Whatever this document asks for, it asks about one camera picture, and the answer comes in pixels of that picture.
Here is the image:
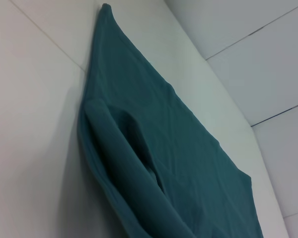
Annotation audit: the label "teal FREE print t-shirt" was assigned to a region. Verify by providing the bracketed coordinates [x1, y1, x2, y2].
[78, 2, 264, 238]

